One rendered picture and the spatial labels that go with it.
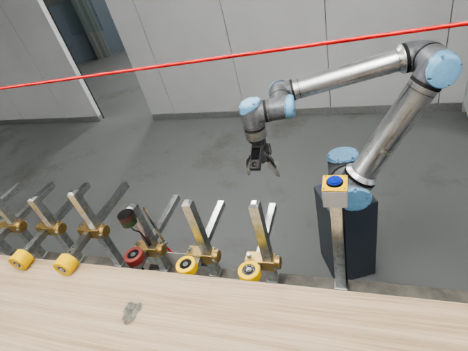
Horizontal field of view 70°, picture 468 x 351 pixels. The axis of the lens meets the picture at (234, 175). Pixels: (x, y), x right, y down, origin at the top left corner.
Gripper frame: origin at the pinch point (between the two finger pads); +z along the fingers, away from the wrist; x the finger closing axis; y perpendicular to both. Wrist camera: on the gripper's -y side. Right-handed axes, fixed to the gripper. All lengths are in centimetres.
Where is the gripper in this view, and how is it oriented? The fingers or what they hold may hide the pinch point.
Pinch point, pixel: (263, 177)
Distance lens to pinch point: 153.0
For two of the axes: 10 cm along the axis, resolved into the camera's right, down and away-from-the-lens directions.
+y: 3.4, -6.3, 7.0
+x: -9.1, -0.4, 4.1
